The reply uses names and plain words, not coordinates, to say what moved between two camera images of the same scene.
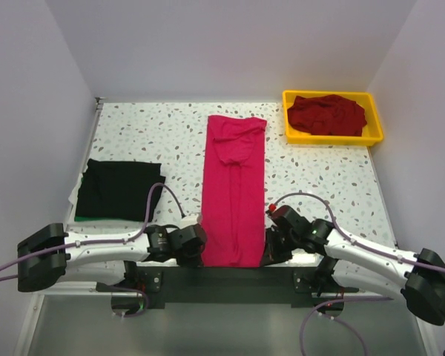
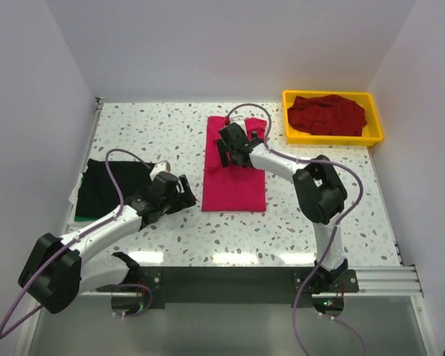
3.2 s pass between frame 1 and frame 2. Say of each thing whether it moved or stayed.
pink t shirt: moved
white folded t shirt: stayed
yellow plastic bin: stayed
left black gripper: moved
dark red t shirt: stayed
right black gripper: moved
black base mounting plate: stayed
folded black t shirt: stayed
